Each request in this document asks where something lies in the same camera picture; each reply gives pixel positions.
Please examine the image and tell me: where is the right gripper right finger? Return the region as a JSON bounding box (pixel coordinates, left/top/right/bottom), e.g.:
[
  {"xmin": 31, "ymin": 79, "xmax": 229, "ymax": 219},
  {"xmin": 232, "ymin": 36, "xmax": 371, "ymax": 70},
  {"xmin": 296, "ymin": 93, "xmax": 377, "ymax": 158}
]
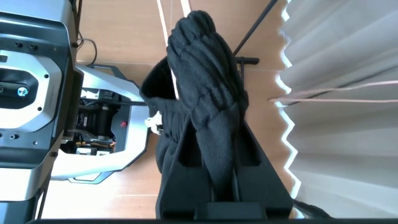
[{"xmin": 231, "ymin": 121, "xmax": 294, "ymax": 218}]

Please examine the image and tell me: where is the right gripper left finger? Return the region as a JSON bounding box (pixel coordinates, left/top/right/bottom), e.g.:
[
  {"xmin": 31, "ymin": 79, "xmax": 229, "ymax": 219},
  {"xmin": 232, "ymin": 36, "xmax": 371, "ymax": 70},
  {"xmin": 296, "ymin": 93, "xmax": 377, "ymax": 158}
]
[{"xmin": 159, "ymin": 121, "xmax": 218, "ymax": 218}]

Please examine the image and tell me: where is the black garment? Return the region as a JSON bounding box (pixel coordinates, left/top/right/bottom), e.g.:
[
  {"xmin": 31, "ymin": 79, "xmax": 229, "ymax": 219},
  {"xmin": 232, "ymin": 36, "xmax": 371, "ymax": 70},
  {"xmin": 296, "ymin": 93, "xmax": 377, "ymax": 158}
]
[{"xmin": 139, "ymin": 10, "xmax": 249, "ymax": 218}]

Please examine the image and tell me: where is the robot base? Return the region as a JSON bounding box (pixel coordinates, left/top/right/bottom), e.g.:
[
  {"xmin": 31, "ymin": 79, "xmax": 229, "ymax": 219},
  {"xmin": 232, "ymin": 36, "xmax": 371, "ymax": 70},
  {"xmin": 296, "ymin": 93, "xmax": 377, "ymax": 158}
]
[{"xmin": 0, "ymin": 0, "xmax": 150, "ymax": 224}]

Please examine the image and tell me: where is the pink clothes hanger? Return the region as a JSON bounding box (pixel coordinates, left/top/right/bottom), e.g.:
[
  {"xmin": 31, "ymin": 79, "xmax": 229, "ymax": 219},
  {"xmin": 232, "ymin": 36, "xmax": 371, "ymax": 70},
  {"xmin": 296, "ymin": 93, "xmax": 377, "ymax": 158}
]
[{"xmin": 269, "ymin": 80, "xmax": 398, "ymax": 104}]

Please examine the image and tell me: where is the black clothes rack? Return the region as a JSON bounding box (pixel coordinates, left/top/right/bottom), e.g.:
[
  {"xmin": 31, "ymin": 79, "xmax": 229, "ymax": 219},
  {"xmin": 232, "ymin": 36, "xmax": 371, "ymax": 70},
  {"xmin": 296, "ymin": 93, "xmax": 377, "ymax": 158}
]
[{"xmin": 232, "ymin": 0, "xmax": 279, "ymax": 86}]

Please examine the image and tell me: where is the beige curtain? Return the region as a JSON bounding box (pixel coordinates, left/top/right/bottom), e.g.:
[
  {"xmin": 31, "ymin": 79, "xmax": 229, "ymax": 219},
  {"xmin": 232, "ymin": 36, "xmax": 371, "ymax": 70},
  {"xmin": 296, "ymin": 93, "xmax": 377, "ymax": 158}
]
[{"xmin": 275, "ymin": 0, "xmax": 398, "ymax": 218}]

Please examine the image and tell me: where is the black cable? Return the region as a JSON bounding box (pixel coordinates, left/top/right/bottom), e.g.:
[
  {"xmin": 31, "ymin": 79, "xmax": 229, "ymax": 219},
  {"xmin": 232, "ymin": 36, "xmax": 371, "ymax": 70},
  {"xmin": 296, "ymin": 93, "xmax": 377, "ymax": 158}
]
[{"xmin": 76, "ymin": 37, "xmax": 98, "ymax": 65}]

